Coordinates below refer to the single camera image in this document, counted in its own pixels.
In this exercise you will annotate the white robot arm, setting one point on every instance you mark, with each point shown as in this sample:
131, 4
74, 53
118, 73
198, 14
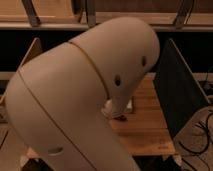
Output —
60, 102

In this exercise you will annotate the white rectangular eraser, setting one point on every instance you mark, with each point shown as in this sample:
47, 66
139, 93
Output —
129, 107

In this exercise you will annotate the dark brown oblong object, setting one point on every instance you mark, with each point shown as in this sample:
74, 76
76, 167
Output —
121, 118

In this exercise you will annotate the black right divider panel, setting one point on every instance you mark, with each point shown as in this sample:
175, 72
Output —
179, 93

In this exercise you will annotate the wooden left divider panel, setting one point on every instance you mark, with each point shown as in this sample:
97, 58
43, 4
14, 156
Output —
34, 50

